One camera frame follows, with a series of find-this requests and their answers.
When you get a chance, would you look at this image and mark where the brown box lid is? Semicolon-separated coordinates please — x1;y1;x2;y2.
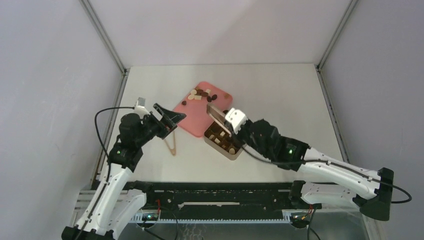
206;102;232;136

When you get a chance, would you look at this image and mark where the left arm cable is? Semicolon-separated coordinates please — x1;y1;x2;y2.
74;106;137;240

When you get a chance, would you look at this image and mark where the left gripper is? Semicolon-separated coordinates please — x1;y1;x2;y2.
135;103;186;147

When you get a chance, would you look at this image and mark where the gold chocolate box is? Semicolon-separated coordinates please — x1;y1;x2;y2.
203;122;243;161

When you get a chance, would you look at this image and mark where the pink plastic tray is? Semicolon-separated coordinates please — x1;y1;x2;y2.
173;81;233;138

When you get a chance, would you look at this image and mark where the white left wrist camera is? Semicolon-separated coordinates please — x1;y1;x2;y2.
133;97;150;119

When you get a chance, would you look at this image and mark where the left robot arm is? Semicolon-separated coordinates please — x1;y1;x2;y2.
61;103;186;240

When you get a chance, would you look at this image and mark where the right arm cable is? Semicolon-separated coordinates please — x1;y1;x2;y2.
231;132;413;204

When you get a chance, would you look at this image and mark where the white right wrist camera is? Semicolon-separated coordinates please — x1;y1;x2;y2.
224;107;248;134

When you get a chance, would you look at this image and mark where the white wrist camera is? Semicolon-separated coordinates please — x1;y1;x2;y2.
224;107;248;134
133;97;150;119

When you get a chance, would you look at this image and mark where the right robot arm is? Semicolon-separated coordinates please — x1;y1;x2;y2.
230;117;394;221

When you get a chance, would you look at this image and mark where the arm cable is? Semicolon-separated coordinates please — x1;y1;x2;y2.
74;106;137;240
231;132;413;204

